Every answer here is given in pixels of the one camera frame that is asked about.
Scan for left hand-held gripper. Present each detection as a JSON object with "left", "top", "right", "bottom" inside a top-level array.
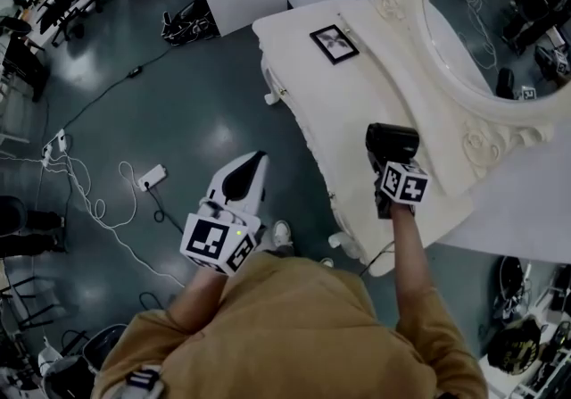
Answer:
[{"left": 179, "top": 150, "right": 269, "bottom": 277}]

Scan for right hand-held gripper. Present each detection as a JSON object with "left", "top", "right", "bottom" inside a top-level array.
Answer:
[{"left": 373, "top": 154, "right": 430, "bottom": 220}]

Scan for black hair dryer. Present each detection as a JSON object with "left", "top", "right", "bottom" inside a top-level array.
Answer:
[{"left": 364, "top": 121, "right": 421, "bottom": 175}]

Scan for white dressing table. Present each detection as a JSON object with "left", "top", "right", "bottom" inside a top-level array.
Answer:
[{"left": 252, "top": 0, "right": 571, "bottom": 278}]

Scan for person's left forearm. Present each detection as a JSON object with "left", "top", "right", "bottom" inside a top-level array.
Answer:
[{"left": 171, "top": 265, "right": 229, "bottom": 336}]

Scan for person's right forearm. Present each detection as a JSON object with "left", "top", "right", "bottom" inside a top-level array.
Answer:
[{"left": 389, "top": 203, "right": 442, "bottom": 331}]

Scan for person's left white shoe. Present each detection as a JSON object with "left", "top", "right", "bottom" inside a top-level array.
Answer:
[{"left": 272, "top": 220, "right": 294, "bottom": 248}]

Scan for person's grey trousers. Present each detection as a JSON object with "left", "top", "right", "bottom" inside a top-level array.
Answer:
[{"left": 261, "top": 242, "right": 296, "bottom": 258}]

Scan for white power strip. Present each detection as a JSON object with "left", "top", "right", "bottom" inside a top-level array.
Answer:
[
  {"left": 137, "top": 163, "right": 169, "bottom": 193},
  {"left": 41, "top": 129, "right": 69, "bottom": 167}
]

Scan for round black pan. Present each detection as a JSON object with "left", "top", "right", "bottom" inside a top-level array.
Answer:
[{"left": 496, "top": 255, "right": 525, "bottom": 301}]

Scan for person's tan shirt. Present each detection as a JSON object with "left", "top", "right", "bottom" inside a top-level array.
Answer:
[{"left": 91, "top": 251, "right": 490, "bottom": 399}]

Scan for black cap with gold print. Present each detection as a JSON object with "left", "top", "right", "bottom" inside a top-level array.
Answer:
[{"left": 486, "top": 318, "right": 543, "bottom": 377}]

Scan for black office chair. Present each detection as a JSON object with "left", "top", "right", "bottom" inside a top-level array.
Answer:
[{"left": 37, "top": 0, "right": 87, "bottom": 48}]

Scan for short black floor cable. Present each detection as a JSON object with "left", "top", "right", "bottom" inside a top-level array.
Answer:
[{"left": 358, "top": 239, "right": 396, "bottom": 278}]

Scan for white floor cable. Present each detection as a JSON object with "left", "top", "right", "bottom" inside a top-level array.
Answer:
[{"left": 0, "top": 154, "right": 186, "bottom": 289}]

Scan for black picture frame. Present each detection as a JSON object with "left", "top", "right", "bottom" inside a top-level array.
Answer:
[{"left": 309, "top": 23, "right": 360, "bottom": 66}]

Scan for oval mirror with white frame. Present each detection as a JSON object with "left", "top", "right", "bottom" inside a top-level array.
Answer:
[{"left": 372, "top": 0, "right": 571, "bottom": 180}]

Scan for long black floor cable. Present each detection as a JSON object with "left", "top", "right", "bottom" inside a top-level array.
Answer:
[{"left": 62, "top": 46, "right": 173, "bottom": 131}]

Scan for black bag of cables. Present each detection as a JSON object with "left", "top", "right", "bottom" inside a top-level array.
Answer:
[{"left": 161, "top": 0, "right": 220, "bottom": 47}]

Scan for grey harness strap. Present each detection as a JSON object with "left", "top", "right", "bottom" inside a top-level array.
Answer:
[{"left": 124, "top": 365, "right": 166, "bottom": 399}]

